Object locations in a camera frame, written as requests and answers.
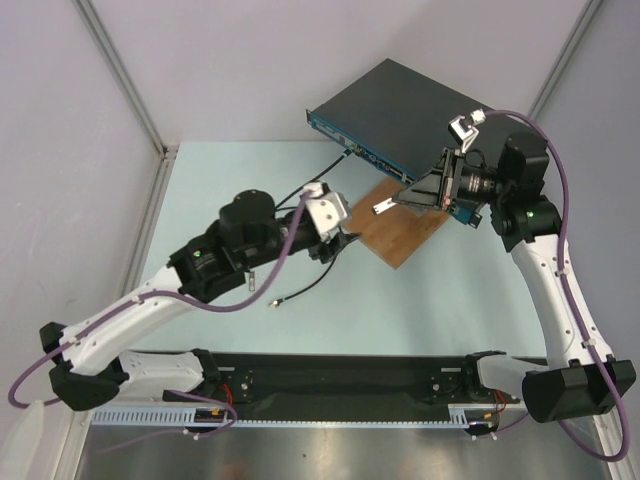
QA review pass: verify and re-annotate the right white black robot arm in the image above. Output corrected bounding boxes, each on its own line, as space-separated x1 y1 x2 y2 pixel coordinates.
392 132 636 423

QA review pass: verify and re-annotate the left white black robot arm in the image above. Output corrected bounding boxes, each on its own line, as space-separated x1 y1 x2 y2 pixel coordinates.
40 182 356 411

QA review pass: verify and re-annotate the brown wooden board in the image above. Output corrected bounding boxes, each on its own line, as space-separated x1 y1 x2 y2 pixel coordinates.
345 178 449 269

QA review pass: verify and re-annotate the metal switch stand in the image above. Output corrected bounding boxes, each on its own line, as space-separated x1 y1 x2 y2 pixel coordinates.
392 188 434 216

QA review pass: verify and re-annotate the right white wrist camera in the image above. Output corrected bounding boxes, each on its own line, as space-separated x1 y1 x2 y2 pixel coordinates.
448 109 486 154

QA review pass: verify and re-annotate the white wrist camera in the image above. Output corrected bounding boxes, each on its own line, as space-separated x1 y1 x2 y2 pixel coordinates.
302 182 352 242
448 109 486 154

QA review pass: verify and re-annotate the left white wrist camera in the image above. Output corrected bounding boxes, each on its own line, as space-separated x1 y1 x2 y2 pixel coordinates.
302 182 352 242

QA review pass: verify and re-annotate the blue black network switch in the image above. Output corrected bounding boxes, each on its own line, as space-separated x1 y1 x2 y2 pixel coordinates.
305 58 545 230

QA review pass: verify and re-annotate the black cable with plug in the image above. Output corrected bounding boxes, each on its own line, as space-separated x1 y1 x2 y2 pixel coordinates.
268 148 357 309

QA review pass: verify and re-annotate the aluminium frame rail front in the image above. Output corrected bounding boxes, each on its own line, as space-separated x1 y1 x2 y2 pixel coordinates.
69 364 616 411

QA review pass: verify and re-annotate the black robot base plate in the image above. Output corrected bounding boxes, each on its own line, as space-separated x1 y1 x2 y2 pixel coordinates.
195 350 518 419

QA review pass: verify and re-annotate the left aluminium frame post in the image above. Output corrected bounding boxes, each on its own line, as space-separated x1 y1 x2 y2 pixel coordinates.
71 0 177 159

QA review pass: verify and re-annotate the aluminium frame post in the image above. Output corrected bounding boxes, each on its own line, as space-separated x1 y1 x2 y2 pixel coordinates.
71 0 177 159
528 0 606 121

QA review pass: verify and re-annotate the right aluminium frame post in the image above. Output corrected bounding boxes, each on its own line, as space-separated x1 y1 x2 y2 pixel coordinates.
528 0 606 121

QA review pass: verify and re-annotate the white slotted cable duct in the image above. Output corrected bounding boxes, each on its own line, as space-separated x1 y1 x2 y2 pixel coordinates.
91 405 497 430

